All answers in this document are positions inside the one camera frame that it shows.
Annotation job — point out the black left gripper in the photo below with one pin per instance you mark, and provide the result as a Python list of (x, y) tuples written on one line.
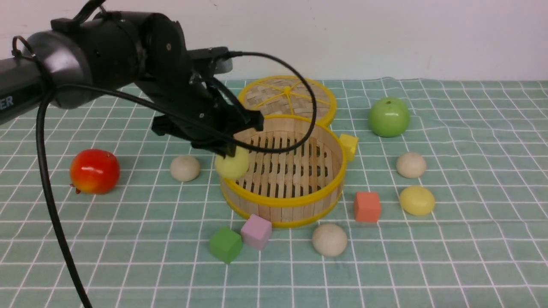
[(196, 108)]

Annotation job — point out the beige bun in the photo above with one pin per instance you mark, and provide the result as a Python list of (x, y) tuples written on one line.
[(185, 168), (411, 165), (329, 240)]

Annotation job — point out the yellow bun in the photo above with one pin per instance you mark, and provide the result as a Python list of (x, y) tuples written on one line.
[(416, 200), (235, 167)]

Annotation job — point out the beige bun front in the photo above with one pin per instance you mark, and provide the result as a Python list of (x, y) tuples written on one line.
[(329, 240)]

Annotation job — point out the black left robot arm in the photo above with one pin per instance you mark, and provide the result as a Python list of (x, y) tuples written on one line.
[(119, 48)]

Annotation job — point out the woven bamboo steamer lid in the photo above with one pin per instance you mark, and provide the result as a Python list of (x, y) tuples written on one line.
[(284, 94)]

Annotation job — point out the bamboo steamer tray yellow rim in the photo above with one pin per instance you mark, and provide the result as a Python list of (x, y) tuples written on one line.
[(291, 189)]

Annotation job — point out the red apple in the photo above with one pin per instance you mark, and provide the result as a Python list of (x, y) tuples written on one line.
[(94, 171)]

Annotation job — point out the pink cube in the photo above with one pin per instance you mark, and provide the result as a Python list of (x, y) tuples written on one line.
[(256, 232)]

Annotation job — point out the green cube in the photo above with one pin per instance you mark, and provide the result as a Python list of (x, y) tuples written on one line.
[(225, 245)]

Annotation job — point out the yellow cube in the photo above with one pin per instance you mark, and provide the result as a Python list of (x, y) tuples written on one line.
[(350, 144)]

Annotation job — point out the orange cube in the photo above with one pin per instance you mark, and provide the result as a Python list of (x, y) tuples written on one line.
[(367, 207)]

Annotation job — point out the green apple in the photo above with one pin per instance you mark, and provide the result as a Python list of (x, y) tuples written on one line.
[(389, 117)]

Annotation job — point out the green checkered tablecloth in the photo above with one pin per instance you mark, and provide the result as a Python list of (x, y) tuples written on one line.
[(144, 244)]

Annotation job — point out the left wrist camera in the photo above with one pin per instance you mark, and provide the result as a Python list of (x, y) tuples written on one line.
[(210, 61)]

